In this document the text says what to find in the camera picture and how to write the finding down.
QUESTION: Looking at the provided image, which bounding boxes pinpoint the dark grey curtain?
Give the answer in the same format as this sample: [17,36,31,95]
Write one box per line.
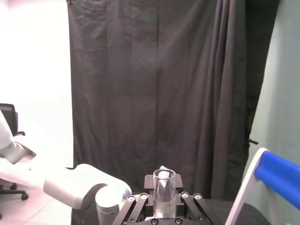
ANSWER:
[66,0,280,203]

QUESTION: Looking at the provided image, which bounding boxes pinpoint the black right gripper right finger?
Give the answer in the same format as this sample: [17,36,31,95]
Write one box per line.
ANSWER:
[173,174,222,225]

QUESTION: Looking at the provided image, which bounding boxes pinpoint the clear glass test tube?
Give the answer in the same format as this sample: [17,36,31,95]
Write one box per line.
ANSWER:
[153,169,177,218]

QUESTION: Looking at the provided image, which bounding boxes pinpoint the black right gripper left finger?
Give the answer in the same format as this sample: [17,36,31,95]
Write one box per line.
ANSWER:
[112,174,156,225]

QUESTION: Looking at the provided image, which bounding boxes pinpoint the black office chair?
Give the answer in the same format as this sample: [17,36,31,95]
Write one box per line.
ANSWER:
[0,103,29,201]

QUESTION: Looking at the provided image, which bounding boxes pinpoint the blue foam roller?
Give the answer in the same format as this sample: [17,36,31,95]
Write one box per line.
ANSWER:
[255,151,300,204]

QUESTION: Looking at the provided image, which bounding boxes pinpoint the white frame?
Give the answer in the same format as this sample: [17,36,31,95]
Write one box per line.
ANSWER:
[224,147,300,225]

